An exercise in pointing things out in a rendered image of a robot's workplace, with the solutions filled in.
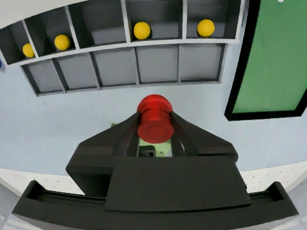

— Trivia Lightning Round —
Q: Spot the yellow ball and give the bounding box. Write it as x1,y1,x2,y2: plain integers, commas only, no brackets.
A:
133,22,150,40
197,19,214,37
23,43,35,57
54,34,71,50

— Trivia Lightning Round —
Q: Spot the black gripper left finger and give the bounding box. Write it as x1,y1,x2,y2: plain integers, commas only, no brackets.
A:
74,111,141,157

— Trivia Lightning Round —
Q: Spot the red plug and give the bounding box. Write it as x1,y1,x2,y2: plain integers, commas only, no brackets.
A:
137,94,174,144

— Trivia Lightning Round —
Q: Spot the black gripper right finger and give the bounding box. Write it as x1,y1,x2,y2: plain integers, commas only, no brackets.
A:
170,111,239,163

